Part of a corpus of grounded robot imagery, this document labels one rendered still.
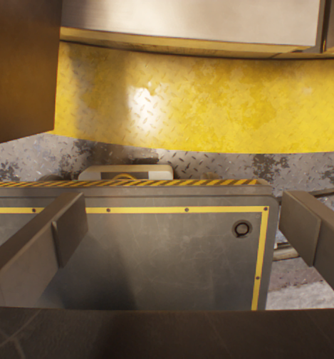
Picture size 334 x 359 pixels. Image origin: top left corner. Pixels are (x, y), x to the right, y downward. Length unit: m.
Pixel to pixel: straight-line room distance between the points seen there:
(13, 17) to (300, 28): 0.45
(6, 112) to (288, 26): 0.47
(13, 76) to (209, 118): 0.56
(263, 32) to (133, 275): 0.55
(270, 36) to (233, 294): 0.53
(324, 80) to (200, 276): 0.67
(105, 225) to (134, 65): 0.48
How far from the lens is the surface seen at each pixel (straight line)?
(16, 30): 0.42
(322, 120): 0.92
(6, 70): 0.40
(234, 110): 0.82
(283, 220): 0.17
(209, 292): 0.64
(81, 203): 0.16
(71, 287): 0.67
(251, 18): 0.53
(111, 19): 0.52
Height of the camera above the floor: 0.80
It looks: 73 degrees down
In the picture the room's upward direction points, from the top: 175 degrees counter-clockwise
